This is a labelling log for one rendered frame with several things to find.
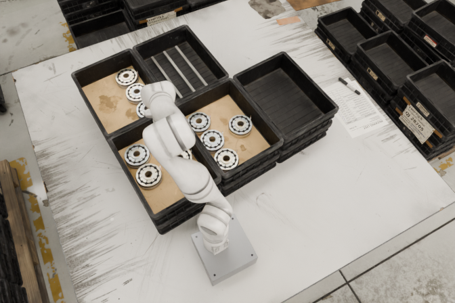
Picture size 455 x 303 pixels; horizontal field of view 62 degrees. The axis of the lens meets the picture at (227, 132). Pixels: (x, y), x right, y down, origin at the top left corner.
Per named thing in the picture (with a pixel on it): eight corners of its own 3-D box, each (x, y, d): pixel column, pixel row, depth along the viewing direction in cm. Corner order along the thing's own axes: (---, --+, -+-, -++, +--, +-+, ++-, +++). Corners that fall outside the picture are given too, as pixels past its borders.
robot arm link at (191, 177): (144, 151, 82) (184, 203, 101) (183, 130, 82) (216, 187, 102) (135, 122, 87) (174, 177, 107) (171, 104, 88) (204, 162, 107)
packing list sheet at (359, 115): (391, 122, 186) (392, 122, 186) (353, 141, 180) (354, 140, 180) (351, 76, 201) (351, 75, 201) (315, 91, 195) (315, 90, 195)
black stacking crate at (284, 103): (333, 123, 172) (340, 109, 162) (282, 154, 163) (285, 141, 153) (280, 67, 189) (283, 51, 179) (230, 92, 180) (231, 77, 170)
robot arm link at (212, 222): (221, 234, 113) (221, 247, 128) (234, 206, 117) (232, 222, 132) (193, 220, 115) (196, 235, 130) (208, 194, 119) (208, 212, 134)
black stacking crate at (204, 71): (229, 92, 180) (230, 76, 170) (175, 120, 171) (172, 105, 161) (187, 40, 197) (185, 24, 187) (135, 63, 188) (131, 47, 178)
